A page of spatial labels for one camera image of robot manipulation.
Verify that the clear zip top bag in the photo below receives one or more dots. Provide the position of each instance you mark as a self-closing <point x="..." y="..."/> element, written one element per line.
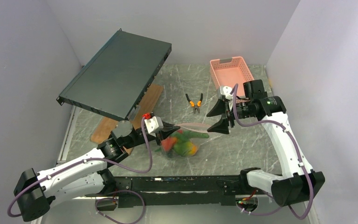
<point x="197" y="127"/>

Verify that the green fake cucumber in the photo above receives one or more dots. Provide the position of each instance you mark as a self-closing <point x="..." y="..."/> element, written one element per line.
<point x="187" y="134"/>

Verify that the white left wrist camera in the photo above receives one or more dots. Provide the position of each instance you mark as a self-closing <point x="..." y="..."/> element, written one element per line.
<point x="153" y="123"/>

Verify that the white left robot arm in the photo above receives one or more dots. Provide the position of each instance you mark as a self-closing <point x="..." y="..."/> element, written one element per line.
<point x="36" y="192"/>

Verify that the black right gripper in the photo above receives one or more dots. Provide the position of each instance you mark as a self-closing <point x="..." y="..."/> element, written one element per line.
<point x="219" y="108"/>

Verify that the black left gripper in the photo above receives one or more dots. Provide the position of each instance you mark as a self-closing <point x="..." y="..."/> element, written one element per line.
<point x="168" y="129"/>

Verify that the wooden base board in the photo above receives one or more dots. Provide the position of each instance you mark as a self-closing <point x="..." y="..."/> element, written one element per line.
<point x="146" y="105"/>

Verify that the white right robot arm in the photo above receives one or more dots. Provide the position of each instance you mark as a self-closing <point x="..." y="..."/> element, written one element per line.
<point x="298" y="182"/>

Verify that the dark rack server chassis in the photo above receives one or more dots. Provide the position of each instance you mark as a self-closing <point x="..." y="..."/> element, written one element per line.
<point x="115" y="79"/>

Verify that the orange black pliers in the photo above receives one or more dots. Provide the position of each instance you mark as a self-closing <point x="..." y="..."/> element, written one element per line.
<point x="195" y="105"/>

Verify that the red fake pepper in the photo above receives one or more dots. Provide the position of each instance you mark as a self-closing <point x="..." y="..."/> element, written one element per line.
<point x="168" y="144"/>

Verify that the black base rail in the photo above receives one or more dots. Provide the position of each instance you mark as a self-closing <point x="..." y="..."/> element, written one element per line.
<point x="224" y="190"/>

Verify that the pink plastic basket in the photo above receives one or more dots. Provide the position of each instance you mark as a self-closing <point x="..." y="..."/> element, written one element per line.
<point x="231" y="71"/>

